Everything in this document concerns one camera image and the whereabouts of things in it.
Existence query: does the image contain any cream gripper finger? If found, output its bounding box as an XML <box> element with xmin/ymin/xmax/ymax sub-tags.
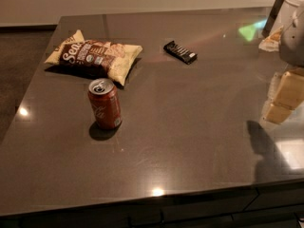
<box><xmin>261</xmin><ymin>101</ymin><xmax>292</xmax><ymax>124</ymax></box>
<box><xmin>273</xmin><ymin>71</ymin><xmax>304</xmax><ymax>109</ymax></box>

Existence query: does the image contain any brown and cream chip bag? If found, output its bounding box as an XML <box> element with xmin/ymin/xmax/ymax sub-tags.
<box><xmin>45</xmin><ymin>29</ymin><xmax>143</xmax><ymax>86</ymax></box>

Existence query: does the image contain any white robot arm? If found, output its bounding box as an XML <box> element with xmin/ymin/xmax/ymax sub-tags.
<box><xmin>258</xmin><ymin>0</ymin><xmax>304</xmax><ymax>124</ymax></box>

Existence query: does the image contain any crumpled snack wrapper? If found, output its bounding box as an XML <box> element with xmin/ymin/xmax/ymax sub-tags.
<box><xmin>258</xmin><ymin>27</ymin><xmax>283</xmax><ymax>52</ymax></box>

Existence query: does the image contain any black candy bar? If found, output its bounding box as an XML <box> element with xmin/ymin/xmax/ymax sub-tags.
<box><xmin>163</xmin><ymin>41</ymin><xmax>198</xmax><ymax>65</ymax></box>

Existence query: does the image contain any red soda can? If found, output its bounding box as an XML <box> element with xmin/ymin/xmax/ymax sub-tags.
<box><xmin>87</xmin><ymin>78</ymin><xmax>122</xmax><ymax>130</ymax></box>

